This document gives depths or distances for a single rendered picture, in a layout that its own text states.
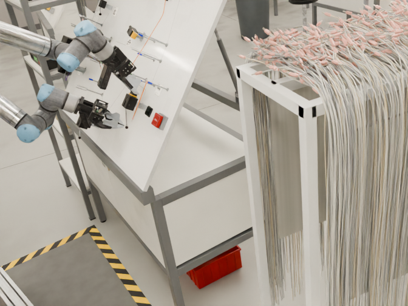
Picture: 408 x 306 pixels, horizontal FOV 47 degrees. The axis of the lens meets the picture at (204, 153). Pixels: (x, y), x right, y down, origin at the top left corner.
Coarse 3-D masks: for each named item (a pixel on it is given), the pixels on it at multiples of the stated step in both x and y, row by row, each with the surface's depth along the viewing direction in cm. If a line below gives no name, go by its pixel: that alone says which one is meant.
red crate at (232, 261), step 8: (232, 248) 269; (240, 248) 259; (216, 256) 276; (224, 256) 255; (232, 256) 258; (240, 256) 262; (208, 264) 252; (216, 264) 255; (224, 264) 258; (232, 264) 261; (240, 264) 264; (192, 272) 253; (200, 272) 251; (208, 272) 254; (216, 272) 257; (224, 272) 260; (232, 272) 263; (192, 280) 261; (200, 280) 253; (208, 280) 256; (200, 288) 256
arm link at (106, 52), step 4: (108, 44) 181; (104, 48) 179; (108, 48) 180; (112, 48) 182; (100, 52) 179; (104, 52) 180; (108, 52) 181; (112, 52) 183; (96, 56) 182; (100, 56) 181; (104, 56) 181; (108, 56) 181; (100, 60) 183
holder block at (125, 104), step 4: (128, 96) 196; (124, 100) 198; (128, 100) 195; (132, 100) 196; (136, 100) 197; (124, 104) 197; (128, 104) 196; (132, 104) 197; (128, 108) 197; (132, 108) 198
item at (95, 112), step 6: (84, 102) 190; (90, 102) 192; (96, 102) 192; (78, 108) 190; (84, 108) 191; (90, 108) 190; (96, 108) 192; (102, 108) 193; (90, 114) 191; (96, 114) 192; (102, 114) 193; (90, 120) 195; (96, 120) 195; (102, 120) 197
